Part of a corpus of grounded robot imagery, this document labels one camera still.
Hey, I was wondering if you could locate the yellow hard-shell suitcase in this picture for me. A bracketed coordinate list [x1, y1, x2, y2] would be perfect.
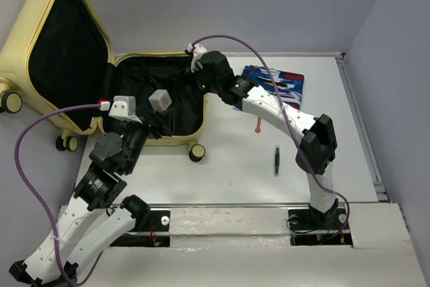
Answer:
[1, 0, 207, 162]

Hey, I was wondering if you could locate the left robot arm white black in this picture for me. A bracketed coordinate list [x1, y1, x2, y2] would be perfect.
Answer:
[9, 104, 171, 286]

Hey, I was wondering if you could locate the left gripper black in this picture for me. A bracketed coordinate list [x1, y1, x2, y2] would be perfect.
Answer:
[125, 104, 177, 173]

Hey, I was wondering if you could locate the blue red white cloth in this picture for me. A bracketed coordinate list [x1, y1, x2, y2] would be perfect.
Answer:
[231, 65, 304, 110]

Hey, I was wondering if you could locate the grey cube box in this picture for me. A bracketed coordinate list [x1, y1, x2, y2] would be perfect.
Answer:
[148, 89, 172, 112]

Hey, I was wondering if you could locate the black pen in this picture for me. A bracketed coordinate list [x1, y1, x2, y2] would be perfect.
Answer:
[274, 146, 280, 175]

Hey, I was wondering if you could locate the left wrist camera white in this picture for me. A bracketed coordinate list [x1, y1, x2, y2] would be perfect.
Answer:
[108, 95, 142, 124]

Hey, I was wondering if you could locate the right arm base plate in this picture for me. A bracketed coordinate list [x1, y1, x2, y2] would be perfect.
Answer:
[286, 208, 353, 247]

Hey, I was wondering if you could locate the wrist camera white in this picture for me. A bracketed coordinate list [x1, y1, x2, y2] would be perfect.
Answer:
[108, 95, 142, 124]
[186, 43, 207, 73]

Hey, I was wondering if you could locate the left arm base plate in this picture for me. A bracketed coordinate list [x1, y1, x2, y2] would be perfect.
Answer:
[110, 208, 171, 247]

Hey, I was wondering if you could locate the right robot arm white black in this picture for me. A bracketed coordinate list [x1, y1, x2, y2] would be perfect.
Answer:
[186, 45, 339, 228]

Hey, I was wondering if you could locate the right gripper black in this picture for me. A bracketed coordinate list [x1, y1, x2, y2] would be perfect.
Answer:
[174, 62, 222, 101]

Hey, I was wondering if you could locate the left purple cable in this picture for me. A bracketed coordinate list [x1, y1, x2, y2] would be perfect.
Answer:
[15, 99, 112, 284]

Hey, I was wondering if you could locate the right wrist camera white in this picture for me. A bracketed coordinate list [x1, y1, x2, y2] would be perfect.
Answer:
[186, 43, 207, 73]

